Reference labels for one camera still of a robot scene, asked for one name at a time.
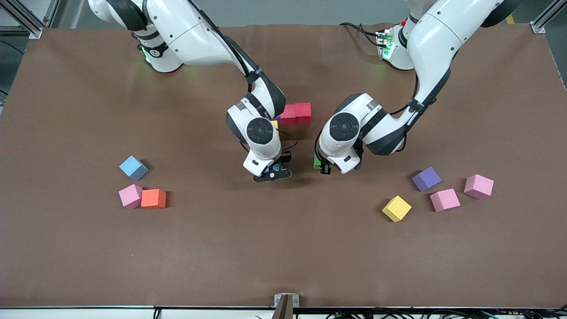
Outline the purple foam cube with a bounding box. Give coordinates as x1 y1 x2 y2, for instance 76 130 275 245
412 166 443 192

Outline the brown table mat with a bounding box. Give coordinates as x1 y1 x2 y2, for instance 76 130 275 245
0 23 567 308

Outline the orange foam cube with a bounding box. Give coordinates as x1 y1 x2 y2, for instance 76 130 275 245
141 188 167 210

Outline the pink foam cube with dots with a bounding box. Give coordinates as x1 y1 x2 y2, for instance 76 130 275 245
463 174 495 200

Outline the black arm base cable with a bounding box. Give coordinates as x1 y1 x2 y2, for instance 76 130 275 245
339 21 382 47

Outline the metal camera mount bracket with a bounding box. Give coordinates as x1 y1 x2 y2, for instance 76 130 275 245
274 293 300 319

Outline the aluminium frame profile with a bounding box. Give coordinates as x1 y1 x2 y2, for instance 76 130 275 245
0 0 61 39
530 0 567 35

